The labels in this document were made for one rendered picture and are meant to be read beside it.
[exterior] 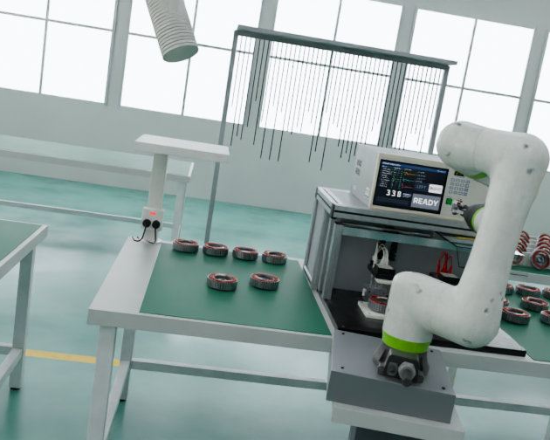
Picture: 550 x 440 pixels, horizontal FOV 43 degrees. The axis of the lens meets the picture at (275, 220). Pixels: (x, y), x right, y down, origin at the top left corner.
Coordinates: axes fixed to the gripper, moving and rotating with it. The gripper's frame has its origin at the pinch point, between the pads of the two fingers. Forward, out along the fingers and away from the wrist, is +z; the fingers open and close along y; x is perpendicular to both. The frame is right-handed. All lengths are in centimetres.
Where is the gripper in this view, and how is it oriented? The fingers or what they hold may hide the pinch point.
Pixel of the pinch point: (457, 206)
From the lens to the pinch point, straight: 254.2
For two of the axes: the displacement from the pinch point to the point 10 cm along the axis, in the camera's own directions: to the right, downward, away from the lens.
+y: 9.8, 1.4, 1.1
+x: 1.6, -9.7, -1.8
